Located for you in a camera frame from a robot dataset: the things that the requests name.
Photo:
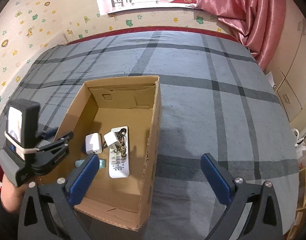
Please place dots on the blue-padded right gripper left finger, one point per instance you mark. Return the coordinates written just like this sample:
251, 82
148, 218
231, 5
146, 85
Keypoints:
47, 211

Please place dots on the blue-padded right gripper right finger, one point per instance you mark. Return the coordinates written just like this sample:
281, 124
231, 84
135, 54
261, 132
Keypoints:
264, 218

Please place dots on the white square charger block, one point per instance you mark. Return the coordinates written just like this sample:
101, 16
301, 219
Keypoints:
93, 144

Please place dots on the light blue small bottle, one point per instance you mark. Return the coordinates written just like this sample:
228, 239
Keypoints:
102, 163

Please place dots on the small white plug adapter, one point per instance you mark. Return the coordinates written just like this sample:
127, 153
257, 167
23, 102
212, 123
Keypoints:
112, 140

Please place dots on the white air conditioner remote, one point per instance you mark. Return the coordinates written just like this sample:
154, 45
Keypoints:
118, 166

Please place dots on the metal key bunch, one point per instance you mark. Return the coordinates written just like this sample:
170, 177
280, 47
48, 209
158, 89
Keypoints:
121, 135

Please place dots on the person's left hand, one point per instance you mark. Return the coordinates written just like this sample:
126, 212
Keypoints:
12, 196

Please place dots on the phone mounted on gripper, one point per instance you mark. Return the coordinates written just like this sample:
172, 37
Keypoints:
22, 126

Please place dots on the wooden shelf with clutter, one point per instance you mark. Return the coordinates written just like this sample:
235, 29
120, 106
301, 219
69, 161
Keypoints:
300, 215

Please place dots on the white plastic bag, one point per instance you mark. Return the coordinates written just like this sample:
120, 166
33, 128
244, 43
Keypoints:
300, 148

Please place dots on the brown cardboard box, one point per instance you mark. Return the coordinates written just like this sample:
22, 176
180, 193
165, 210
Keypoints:
123, 113

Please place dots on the grey plaid bed blanket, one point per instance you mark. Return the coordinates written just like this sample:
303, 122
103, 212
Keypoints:
214, 98

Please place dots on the beige wardrobe cabinet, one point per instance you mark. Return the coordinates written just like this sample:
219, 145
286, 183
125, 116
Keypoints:
288, 66

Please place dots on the pink satin curtain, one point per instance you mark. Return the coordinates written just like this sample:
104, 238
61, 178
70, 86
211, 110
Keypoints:
257, 24

